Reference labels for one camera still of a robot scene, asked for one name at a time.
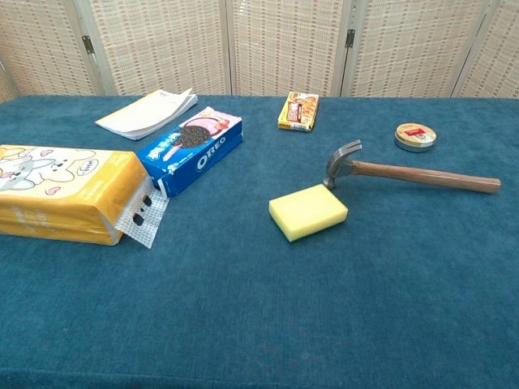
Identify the yellow sponge block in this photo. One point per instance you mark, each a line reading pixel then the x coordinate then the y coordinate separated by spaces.
pixel 308 210

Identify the blue Oreo cookie box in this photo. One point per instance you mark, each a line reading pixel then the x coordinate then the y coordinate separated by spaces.
pixel 190 154

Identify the yellow curry box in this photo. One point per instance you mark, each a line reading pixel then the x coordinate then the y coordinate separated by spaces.
pixel 299 111

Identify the blue tablecloth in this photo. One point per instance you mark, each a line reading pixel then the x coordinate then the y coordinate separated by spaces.
pixel 243 304

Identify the white paper notebook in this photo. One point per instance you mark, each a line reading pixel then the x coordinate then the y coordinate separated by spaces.
pixel 146 113

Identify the woven folding screen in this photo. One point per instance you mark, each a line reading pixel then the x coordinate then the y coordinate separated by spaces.
pixel 284 44

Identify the round metal tin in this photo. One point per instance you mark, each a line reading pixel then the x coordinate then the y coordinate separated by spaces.
pixel 415 137

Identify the black screen hinge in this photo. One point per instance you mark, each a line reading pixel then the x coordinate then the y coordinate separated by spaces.
pixel 350 38

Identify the yellow cartoon tissue pack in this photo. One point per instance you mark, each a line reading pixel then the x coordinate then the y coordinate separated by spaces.
pixel 61 190

